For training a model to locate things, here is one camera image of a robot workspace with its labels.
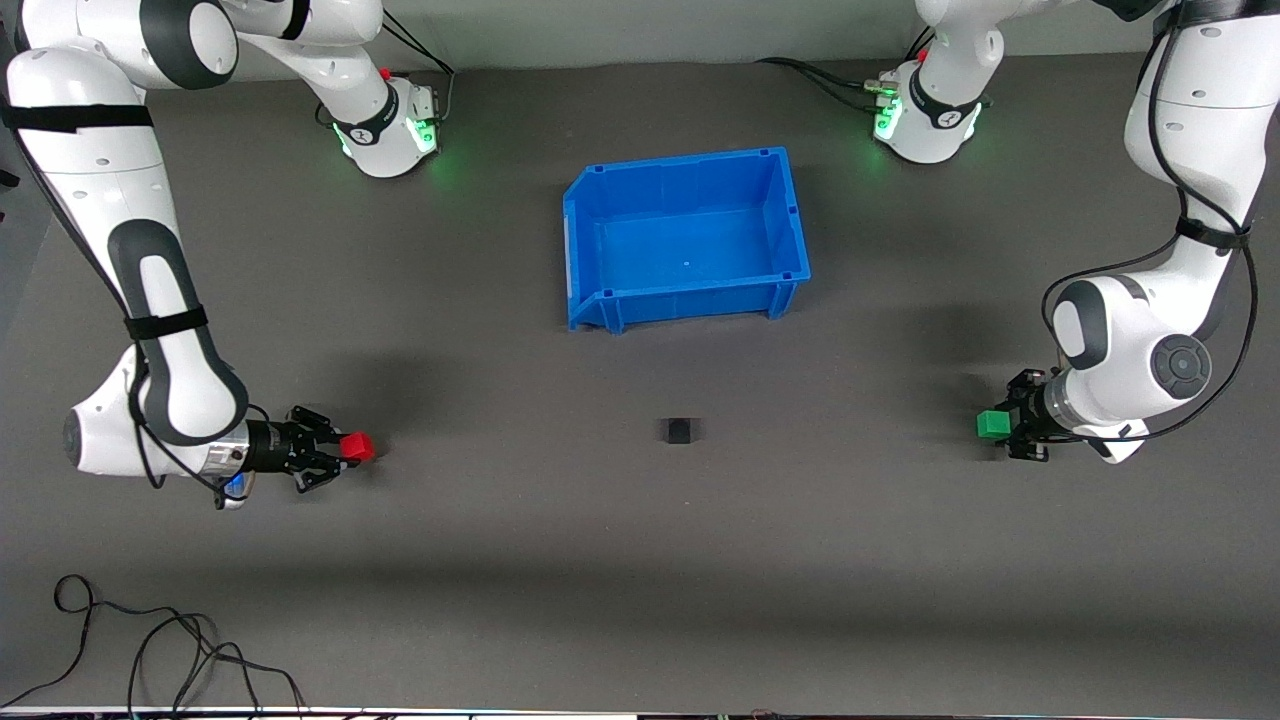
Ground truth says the blue plastic bin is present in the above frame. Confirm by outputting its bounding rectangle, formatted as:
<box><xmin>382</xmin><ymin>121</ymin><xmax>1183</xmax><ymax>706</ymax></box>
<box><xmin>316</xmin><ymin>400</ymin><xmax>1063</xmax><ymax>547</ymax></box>
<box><xmin>562</xmin><ymin>146</ymin><xmax>813</xmax><ymax>335</ymax></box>

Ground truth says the loose black cable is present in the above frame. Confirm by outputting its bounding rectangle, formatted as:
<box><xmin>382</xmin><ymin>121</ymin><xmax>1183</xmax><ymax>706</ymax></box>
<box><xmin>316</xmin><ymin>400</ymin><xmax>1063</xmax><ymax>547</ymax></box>
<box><xmin>0</xmin><ymin>574</ymin><xmax>307</xmax><ymax>713</ymax></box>

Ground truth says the black left base cable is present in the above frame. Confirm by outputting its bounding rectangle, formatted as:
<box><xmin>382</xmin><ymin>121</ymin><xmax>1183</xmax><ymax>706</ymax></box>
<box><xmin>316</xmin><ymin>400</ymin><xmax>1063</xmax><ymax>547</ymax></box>
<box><xmin>754</xmin><ymin>56</ymin><xmax>891</xmax><ymax>113</ymax></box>

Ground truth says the black base cable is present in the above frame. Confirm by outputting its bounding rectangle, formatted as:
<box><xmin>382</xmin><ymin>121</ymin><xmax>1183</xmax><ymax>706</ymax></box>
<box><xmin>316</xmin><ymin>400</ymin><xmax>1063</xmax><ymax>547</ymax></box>
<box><xmin>378</xmin><ymin>10</ymin><xmax>458</xmax><ymax>126</ymax></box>
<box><xmin>754</xmin><ymin>56</ymin><xmax>891</xmax><ymax>113</ymax></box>

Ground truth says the black right base cable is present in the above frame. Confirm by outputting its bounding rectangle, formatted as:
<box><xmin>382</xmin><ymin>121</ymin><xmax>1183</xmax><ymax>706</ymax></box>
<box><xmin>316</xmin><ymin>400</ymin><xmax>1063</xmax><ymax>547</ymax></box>
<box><xmin>378</xmin><ymin>10</ymin><xmax>458</xmax><ymax>126</ymax></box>

